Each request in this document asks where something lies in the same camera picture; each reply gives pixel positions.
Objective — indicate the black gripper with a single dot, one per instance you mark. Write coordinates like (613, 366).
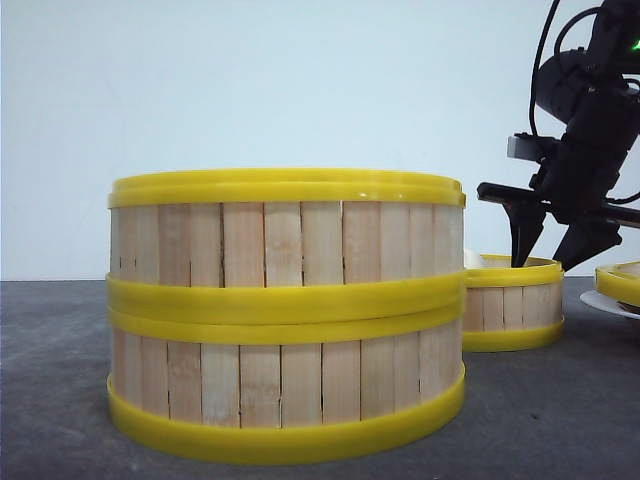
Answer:
(571, 183)

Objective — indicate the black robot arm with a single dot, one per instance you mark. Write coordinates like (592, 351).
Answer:
(591, 85)

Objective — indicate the white plate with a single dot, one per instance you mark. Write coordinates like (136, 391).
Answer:
(604, 303)

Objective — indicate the yellow rimmed woven steamer lid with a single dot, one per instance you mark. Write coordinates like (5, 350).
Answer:
(621, 283)

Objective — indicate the bamboo steamer basket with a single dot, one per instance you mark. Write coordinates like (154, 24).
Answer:
(346, 390)
(513, 309)
(289, 245)

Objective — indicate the large white bun right basket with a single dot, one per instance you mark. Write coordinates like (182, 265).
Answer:
(473, 260)

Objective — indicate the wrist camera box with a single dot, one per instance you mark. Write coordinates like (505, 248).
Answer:
(530, 147)

